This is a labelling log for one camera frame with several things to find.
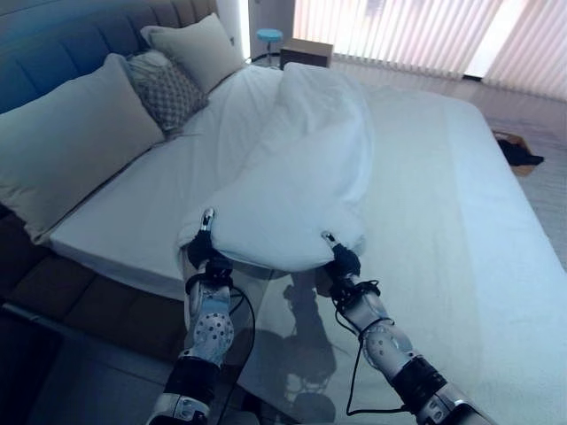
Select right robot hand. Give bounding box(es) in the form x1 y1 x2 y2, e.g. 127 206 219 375
321 230 362 277

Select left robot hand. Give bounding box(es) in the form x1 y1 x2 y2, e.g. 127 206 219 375
186 207 219 270

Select white duvet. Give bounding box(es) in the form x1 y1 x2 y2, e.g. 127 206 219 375
176 62 377 272

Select white mattress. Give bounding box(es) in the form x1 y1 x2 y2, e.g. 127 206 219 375
49 66 567 425

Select grey patterned cushion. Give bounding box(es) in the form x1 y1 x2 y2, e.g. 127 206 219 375
124 49 210 134

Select large beige pillow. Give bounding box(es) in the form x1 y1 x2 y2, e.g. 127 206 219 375
140 12 245 95
0 53 167 245

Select brown cardboard sheet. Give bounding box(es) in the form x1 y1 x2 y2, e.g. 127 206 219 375
490 131 539 178

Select black cloth on floor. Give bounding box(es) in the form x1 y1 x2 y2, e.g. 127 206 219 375
496 138 546 168

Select brown wooden nightstand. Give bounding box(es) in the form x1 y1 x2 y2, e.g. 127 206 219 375
279 38 335 70

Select blue round stool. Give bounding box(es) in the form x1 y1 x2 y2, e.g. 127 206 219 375
252 27 287 67

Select blue padded headboard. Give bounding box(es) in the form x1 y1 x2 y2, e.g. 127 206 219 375
0 0 221 117

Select white vertical blinds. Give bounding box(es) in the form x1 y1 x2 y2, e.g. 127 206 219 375
291 0 567 92

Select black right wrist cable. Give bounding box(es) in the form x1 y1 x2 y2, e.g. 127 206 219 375
334 279 405 416

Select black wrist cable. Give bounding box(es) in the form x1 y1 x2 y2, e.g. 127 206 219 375
334 279 405 416
212 282 257 425

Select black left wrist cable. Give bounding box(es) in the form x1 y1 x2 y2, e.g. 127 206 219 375
212 282 257 425

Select brown bed frame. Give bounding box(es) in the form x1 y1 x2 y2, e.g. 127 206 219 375
0 205 196 362

